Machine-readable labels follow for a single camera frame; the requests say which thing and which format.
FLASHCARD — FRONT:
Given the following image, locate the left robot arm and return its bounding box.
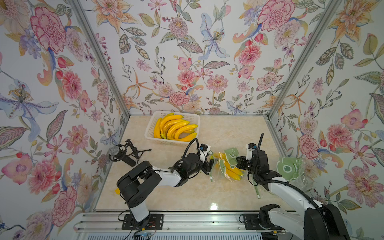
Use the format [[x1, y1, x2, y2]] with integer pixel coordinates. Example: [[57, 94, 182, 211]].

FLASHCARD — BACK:
[[117, 153, 214, 223]]

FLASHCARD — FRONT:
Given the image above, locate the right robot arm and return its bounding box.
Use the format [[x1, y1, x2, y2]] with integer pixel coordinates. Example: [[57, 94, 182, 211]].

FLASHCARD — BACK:
[[237, 149, 350, 240]]

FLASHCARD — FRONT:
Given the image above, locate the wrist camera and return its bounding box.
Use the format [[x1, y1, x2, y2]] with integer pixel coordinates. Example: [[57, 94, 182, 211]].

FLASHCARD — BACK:
[[246, 143, 258, 161], [199, 144, 211, 163]]

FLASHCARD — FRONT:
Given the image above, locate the white plastic basket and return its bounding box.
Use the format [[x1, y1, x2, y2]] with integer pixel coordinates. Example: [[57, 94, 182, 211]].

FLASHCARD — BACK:
[[145, 111, 200, 145]]

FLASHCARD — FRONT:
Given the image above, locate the aluminium front rail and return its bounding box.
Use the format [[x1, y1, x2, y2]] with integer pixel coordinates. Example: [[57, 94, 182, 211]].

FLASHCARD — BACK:
[[73, 211, 331, 233]]

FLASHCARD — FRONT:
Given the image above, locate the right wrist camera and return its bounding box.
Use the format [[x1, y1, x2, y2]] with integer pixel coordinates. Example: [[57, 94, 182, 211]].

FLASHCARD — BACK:
[[246, 143, 258, 161]]

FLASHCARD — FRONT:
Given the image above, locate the black microphone on tripod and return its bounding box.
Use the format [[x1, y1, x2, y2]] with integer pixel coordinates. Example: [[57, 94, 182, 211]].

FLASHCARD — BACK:
[[107, 139, 152, 167]]

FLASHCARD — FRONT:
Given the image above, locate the yellow banana bunch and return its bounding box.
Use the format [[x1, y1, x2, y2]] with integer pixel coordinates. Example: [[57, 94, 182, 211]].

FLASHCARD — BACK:
[[161, 116, 187, 140]]

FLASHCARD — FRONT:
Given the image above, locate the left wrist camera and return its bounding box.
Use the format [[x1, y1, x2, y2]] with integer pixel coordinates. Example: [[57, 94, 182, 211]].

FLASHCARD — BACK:
[[199, 144, 211, 163]]

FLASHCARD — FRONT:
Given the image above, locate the zip-top bag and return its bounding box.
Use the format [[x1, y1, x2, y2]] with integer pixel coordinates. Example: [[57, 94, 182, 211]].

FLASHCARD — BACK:
[[277, 157, 308, 191], [209, 148, 244, 182], [254, 184, 261, 199]]

